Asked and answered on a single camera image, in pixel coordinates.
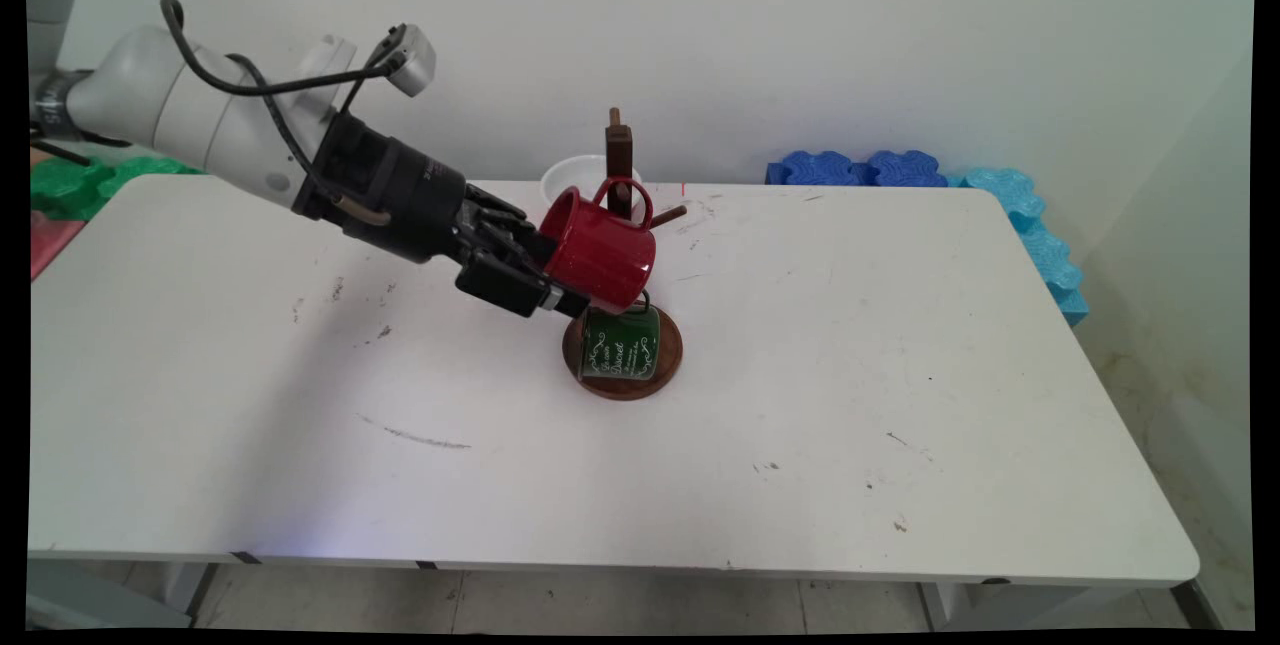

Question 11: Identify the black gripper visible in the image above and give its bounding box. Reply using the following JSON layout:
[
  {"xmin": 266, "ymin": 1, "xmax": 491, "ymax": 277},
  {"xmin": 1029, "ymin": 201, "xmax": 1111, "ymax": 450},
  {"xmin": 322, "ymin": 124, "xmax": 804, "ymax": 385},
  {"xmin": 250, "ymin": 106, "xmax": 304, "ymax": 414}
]
[{"xmin": 293, "ymin": 110, "xmax": 591, "ymax": 319}]

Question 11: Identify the red enamel mug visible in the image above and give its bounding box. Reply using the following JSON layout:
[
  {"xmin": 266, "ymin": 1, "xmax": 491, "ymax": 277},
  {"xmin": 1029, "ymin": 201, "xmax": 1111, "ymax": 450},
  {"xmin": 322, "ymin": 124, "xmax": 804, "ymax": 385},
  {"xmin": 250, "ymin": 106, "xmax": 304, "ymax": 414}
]
[{"xmin": 538, "ymin": 177, "xmax": 658, "ymax": 316}]

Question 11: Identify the white bowl red outside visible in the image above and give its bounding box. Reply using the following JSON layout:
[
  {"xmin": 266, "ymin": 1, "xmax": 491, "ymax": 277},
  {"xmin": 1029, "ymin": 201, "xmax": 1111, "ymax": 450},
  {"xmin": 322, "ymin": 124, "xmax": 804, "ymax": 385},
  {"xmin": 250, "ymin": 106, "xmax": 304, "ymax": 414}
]
[{"xmin": 541, "ymin": 155, "xmax": 646, "ymax": 216}]

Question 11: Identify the green enamel mug white print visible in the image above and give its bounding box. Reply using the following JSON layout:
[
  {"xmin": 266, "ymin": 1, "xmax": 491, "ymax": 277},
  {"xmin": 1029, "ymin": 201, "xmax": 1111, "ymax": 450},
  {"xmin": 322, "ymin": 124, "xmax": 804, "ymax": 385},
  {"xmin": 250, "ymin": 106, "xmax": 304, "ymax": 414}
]
[{"xmin": 581, "ymin": 291, "xmax": 663, "ymax": 382}]

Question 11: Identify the dark wooden mug tree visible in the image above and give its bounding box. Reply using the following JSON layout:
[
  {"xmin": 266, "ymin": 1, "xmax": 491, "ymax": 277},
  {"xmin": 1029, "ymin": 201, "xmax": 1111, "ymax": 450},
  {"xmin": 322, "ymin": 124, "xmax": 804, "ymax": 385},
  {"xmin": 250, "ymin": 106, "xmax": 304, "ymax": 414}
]
[{"xmin": 562, "ymin": 107, "xmax": 689, "ymax": 402}]

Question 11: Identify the dark blue foam mat tile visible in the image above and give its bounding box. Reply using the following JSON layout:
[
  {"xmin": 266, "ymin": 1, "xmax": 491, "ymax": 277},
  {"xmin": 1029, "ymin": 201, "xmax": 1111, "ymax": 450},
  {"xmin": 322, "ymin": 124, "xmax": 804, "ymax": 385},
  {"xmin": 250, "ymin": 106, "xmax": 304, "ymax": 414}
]
[
  {"xmin": 865, "ymin": 150, "xmax": 949, "ymax": 189},
  {"xmin": 765, "ymin": 150, "xmax": 869, "ymax": 188}
]

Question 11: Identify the green foam mat tile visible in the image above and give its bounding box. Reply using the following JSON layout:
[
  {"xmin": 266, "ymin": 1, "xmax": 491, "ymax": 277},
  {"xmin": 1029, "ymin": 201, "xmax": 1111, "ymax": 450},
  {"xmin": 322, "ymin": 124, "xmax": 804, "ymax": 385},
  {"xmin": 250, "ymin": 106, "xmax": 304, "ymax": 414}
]
[{"xmin": 30, "ymin": 155, "xmax": 206, "ymax": 222}]

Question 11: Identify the thin black rod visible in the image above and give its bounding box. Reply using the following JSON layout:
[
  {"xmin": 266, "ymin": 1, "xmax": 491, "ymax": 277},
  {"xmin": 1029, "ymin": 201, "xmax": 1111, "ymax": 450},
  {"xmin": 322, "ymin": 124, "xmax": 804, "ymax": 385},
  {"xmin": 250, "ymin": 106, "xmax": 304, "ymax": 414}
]
[{"xmin": 30, "ymin": 137, "xmax": 93, "ymax": 167}]

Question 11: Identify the pink foam mat tile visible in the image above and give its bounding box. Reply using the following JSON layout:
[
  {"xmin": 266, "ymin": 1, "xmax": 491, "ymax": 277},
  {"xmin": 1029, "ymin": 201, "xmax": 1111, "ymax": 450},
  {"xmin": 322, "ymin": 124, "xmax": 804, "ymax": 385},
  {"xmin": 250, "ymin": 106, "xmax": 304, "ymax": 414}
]
[{"xmin": 30, "ymin": 209, "xmax": 87, "ymax": 282}]

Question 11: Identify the white table leg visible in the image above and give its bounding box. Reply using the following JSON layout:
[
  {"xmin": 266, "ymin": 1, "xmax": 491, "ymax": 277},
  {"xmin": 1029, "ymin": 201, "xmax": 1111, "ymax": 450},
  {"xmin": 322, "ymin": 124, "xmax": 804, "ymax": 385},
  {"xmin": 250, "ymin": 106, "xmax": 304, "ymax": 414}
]
[
  {"xmin": 150, "ymin": 562, "xmax": 217, "ymax": 618},
  {"xmin": 918, "ymin": 580, "xmax": 1131, "ymax": 632}
]

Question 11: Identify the light blue foam mat tile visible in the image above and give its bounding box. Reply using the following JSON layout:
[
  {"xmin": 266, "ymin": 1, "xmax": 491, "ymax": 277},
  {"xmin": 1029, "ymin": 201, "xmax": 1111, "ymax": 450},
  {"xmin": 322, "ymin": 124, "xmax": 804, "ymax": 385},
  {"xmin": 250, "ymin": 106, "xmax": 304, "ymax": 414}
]
[{"xmin": 950, "ymin": 166, "xmax": 1089, "ymax": 328}]

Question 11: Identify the beige short cable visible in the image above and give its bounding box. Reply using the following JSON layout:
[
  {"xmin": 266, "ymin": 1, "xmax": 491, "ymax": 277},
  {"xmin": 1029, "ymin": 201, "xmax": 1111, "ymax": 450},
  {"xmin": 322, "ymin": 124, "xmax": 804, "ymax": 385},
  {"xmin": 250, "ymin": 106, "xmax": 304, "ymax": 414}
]
[{"xmin": 333, "ymin": 187, "xmax": 393, "ymax": 227}]

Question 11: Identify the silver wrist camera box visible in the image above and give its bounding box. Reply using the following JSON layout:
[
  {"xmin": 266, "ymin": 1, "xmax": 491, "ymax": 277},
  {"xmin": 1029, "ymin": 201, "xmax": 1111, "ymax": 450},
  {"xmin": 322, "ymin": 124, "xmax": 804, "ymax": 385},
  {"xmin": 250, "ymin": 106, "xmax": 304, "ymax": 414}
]
[{"xmin": 380, "ymin": 22, "xmax": 438, "ymax": 98}]

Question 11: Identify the black camera cable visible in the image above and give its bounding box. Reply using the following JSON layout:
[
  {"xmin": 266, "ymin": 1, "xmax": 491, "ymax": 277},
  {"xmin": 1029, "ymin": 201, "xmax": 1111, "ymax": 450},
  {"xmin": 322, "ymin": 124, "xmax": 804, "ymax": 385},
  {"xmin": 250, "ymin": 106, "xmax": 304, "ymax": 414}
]
[{"xmin": 159, "ymin": 0, "xmax": 406, "ymax": 188}]

